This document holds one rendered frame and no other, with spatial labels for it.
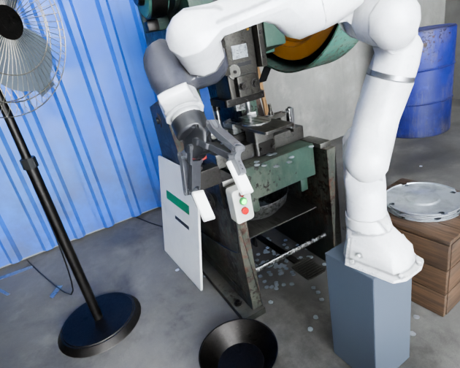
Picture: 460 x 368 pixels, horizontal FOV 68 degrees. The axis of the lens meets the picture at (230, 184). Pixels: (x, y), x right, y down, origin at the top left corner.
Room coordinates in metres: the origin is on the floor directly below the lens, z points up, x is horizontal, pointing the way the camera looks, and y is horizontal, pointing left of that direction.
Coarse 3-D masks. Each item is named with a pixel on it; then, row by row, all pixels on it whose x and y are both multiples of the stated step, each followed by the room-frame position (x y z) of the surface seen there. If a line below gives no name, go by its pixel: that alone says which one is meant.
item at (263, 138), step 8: (248, 120) 1.44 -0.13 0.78; (256, 120) 1.41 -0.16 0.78; (264, 120) 1.39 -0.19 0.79; (272, 120) 1.38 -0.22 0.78; (280, 120) 1.35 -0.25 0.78; (240, 128) 1.40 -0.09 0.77; (248, 128) 1.34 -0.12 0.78; (256, 128) 1.32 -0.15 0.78; (264, 128) 1.29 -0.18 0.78; (272, 128) 1.27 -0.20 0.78; (280, 128) 1.26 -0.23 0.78; (248, 136) 1.39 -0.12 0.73; (256, 136) 1.35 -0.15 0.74; (264, 136) 1.37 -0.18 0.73; (272, 136) 1.38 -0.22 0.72; (256, 144) 1.35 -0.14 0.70; (264, 144) 1.36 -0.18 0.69; (272, 144) 1.38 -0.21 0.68; (256, 152) 1.35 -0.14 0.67; (264, 152) 1.36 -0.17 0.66
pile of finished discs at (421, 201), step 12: (396, 192) 1.30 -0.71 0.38; (408, 192) 1.28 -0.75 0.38; (420, 192) 1.25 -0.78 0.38; (432, 192) 1.24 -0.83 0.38; (444, 192) 1.22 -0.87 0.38; (456, 192) 1.20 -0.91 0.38; (396, 204) 1.20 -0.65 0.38; (408, 204) 1.18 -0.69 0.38; (420, 204) 1.16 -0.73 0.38; (432, 204) 1.14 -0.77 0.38; (444, 204) 1.13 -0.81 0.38; (456, 204) 1.11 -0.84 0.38; (408, 216) 1.13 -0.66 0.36; (420, 216) 1.09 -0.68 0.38; (432, 216) 1.08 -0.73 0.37; (444, 216) 1.06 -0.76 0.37; (456, 216) 1.08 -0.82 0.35
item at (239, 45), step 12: (228, 36) 1.44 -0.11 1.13; (240, 36) 1.46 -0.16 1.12; (252, 36) 1.48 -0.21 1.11; (228, 48) 1.43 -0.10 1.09; (240, 48) 1.45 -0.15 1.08; (252, 48) 1.48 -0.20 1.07; (240, 60) 1.45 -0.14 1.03; (252, 60) 1.47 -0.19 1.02; (240, 72) 1.45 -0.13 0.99; (252, 72) 1.46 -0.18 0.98; (216, 84) 1.53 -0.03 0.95; (228, 84) 1.43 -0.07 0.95; (240, 84) 1.41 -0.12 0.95; (252, 84) 1.43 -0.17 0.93; (228, 96) 1.44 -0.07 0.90; (240, 96) 1.41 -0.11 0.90
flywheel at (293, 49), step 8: (336, 24) 1.42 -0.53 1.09; (320, 32) 1.49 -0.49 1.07; (328, 32) 1.45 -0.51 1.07; (288, 40) 1.74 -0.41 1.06; (296, 40) 1.69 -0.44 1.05; (304, 40) 1.63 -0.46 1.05; (312, 40) 1.54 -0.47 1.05; (320, 40) 1.50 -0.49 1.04; (328, 40) 1.48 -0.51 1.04; (280, 48) 1.75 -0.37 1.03; (288, 48) 1.69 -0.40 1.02; (296, 48) 1.64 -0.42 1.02; (304, 48) 1.59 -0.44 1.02; (312, 48) 1.55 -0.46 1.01; (320, 48) 1.52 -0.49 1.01; (280, 56) 1.76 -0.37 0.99; (288, 56) 1.70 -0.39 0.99; (296, 56) 1.65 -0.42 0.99; (304, 56) 1.59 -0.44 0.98
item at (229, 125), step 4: (244, 116) 1.57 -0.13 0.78; (248, 116) 1.55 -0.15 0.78; (252, 116) 1.53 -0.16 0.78; (256, 116) 1.52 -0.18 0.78; (232, 120) 1.53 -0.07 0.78; (236, 120) 1.51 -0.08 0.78; (240, 120) 1.49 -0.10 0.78; (244, 120) 1.48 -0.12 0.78; (228, 124) 1.49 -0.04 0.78; (232, 124) 1.46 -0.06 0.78; (224, 128) 1.53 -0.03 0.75; (228, 128) 1.50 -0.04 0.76; (232, 128) 1.46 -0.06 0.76; (236, 128) 1.46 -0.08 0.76; (232, 132) 1.46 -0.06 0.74; (236, 132) 1.46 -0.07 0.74; (240, 132) 1.47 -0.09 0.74
